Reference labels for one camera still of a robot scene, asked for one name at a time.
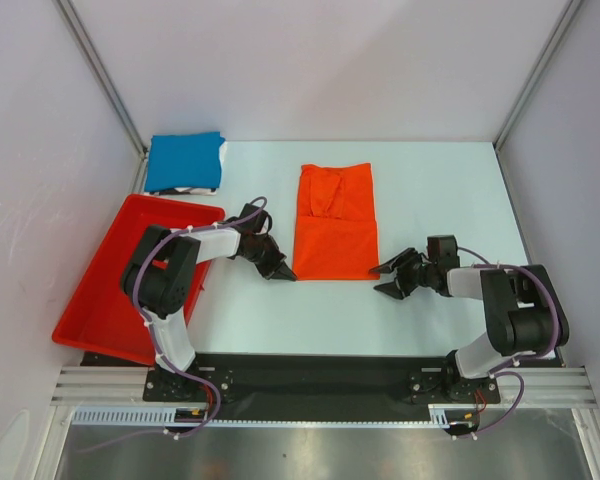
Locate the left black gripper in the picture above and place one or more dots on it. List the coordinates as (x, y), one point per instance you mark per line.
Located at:
(282, 272)

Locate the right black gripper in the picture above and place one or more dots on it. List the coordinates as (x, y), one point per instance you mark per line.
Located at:
(401, 263)

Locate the orange t shirt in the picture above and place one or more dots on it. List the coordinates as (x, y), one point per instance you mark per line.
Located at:
(336, 232)

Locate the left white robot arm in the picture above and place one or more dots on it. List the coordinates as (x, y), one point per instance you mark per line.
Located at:
(160, 272)

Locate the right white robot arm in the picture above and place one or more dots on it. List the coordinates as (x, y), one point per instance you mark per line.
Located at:
(522, 313)

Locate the folded blue t shirt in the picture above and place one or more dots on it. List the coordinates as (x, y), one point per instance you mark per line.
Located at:
(185, 162)

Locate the red plastic bin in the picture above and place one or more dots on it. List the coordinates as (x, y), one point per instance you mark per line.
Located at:
(99, 317)

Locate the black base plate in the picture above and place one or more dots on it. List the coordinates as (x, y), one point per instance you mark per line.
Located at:
(305, 388)

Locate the aluminium frame rail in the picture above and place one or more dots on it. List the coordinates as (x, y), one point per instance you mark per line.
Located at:
(551, 388)

